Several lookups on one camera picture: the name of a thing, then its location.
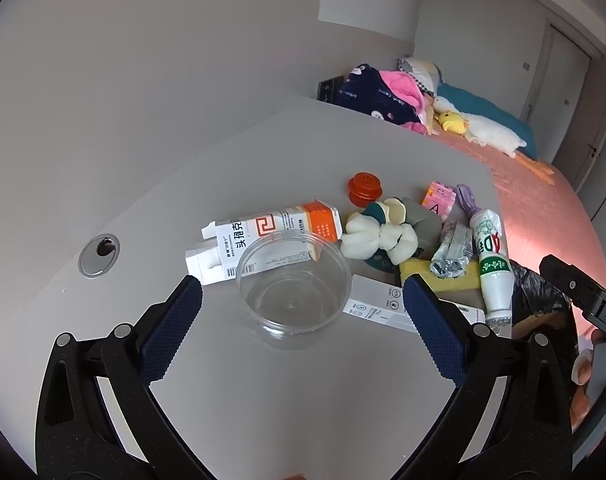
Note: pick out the purple wrapper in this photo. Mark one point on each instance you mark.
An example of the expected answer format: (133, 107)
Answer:
(467, 200)

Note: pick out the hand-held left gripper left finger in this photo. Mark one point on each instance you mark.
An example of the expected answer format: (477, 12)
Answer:
(173, 325)

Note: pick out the teal coaster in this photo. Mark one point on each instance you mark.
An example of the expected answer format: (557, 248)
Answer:
(383, 262)

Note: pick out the pink fleece blanket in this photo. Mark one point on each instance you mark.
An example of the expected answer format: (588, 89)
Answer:
(398, 87)

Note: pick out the person's right hand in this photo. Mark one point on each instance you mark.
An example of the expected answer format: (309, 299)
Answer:
(581, 372)

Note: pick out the pink bed sheet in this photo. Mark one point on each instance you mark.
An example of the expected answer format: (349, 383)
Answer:
(538, 210)

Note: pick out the silver wrapper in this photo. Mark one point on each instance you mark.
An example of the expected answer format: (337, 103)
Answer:
(450, 255)

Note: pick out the checked pillow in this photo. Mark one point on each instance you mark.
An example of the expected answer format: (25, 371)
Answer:
(423, 67)

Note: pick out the clear plastic container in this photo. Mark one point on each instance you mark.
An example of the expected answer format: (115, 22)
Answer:
(293, 310)

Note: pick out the orange round cap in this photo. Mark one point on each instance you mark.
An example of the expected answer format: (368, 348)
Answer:
(364, 187)

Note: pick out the yellow sponge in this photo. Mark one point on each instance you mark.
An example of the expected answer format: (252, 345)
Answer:
(468, 282)

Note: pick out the black wall socket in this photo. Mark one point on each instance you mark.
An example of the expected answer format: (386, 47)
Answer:
(328, 89)

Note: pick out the grey door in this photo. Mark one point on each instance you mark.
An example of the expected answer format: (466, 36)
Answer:
(558, 75)

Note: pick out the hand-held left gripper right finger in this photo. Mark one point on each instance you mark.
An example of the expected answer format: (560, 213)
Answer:
(433, 330)

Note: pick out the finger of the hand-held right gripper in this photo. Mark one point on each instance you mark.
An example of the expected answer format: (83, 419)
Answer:
(565, 280)

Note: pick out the yellow duck plush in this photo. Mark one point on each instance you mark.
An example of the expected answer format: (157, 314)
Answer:
(453, 122)

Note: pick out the white goose plush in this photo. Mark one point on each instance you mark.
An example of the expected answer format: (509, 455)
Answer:
(483, 102)
(493, 135)

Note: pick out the white bottle green label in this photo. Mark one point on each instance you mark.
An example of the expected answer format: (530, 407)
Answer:
(493, 270)

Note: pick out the white orange medicine box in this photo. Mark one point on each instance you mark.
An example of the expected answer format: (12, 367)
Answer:
(283, 220)

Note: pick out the black trash bag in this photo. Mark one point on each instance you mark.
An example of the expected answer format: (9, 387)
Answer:
(533, 285)

